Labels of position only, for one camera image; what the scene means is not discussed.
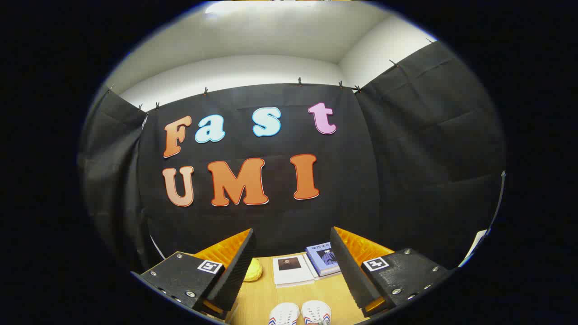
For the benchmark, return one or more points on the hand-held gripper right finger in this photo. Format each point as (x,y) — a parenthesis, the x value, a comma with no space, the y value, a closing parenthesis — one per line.
(350,271)

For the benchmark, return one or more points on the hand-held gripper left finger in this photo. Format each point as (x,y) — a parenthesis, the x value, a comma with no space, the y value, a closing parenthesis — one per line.
(239,271)

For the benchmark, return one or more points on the white canvas shoe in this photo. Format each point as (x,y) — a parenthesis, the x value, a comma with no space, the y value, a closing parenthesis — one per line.
(284,313)
(316,311)

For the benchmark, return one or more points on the yellow bumpy plush toy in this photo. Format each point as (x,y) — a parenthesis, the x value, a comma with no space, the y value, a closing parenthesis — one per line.
(253,271)

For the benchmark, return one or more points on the blue cover book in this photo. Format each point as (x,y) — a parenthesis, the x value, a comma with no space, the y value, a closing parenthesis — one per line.
(323,257)

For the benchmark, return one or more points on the white book under stack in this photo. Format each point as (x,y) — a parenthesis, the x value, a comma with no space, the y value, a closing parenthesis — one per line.
(312,266)

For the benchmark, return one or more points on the white book with portrait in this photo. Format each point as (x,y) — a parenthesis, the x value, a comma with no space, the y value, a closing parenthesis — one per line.
(293,273)

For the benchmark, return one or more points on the black backdrop cloth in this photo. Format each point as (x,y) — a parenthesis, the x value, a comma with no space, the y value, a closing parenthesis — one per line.
(352,180)

